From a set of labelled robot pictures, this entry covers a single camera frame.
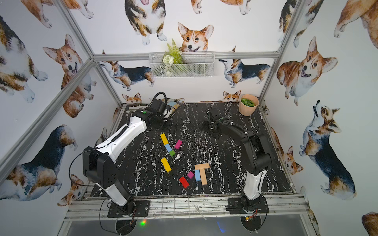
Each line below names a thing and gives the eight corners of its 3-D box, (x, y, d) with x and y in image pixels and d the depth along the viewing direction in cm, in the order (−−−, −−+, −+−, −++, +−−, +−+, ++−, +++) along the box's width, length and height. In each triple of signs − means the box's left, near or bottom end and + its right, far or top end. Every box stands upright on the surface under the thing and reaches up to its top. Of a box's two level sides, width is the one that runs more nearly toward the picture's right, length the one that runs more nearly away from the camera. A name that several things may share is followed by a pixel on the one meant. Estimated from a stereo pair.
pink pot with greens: (239, 116, 115) (242, 106, 106) (236, 104, 124) (239, 93, 115) (256, 116, 115) (261, 106, 106) (252, 104, 124) (256, 93, 115)
